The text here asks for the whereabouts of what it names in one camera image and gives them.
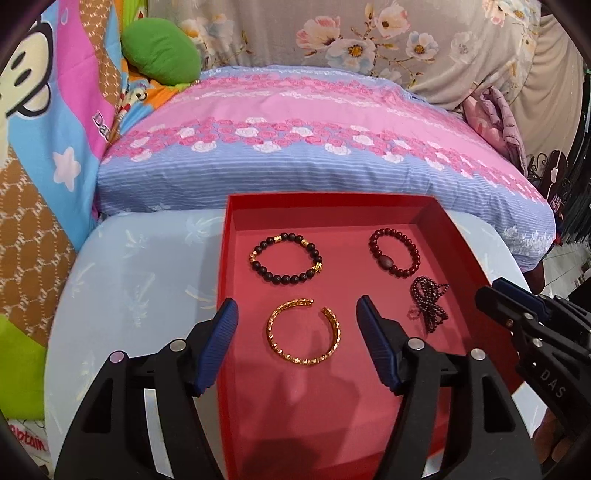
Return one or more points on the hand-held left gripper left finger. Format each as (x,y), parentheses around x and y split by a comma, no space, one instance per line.
(217,344)

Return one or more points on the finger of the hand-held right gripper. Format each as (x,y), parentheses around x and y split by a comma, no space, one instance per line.
(512,302)

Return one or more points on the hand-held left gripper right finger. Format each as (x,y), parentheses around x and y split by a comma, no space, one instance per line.
(378,344)

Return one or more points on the red cardboard box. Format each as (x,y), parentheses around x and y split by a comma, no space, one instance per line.
(332,332)

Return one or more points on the small garnet bead strand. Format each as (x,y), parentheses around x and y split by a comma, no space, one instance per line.
(427,302)

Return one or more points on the pink folded cloth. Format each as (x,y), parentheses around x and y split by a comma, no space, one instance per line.
(496,120)

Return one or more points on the pink and blue floral pillow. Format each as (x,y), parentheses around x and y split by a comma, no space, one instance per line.
(323,147)

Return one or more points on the cartoon monkey printed blanket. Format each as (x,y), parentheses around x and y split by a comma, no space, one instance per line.
(51,161)

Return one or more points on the grey floral bedsheet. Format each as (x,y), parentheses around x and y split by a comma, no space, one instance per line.
(406,41)

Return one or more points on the green plush cushion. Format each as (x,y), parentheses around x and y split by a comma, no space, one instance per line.
(159,53)

